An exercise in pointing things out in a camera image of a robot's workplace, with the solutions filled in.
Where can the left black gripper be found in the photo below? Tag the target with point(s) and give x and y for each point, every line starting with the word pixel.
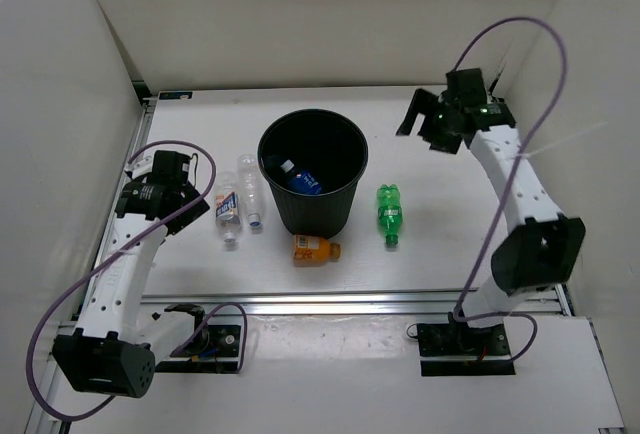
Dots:
pixel 188 216

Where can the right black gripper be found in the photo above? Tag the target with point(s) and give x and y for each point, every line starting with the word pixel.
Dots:
pixel 425 103

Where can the green soda bottle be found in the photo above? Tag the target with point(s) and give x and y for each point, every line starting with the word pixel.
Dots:
pixel 389 213

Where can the clear bottle blue label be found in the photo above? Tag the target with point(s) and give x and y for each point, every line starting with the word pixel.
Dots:
pixel 299 180

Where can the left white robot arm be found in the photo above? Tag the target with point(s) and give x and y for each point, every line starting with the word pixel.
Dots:
pixel 108 353

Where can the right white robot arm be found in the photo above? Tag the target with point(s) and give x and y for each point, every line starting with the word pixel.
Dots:
pixel 542 244

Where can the black plastic waste bin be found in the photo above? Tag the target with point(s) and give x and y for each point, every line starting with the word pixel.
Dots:
pixel 333 149

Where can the left blue corner label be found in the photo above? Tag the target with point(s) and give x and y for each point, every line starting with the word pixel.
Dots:
pixel 175 95

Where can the clear empty water bottle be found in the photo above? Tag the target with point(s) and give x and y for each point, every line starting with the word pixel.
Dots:
pixel 252 192

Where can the orange juice bottle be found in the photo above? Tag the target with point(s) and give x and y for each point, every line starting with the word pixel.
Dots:
pixel 314 250

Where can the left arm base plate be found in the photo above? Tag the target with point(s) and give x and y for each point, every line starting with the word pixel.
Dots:
pixel 220 356

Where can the aluminium front rail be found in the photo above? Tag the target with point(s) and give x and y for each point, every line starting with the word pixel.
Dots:
pixel 412 302

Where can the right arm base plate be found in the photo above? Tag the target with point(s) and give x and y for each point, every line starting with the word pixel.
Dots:
pixel 456 350

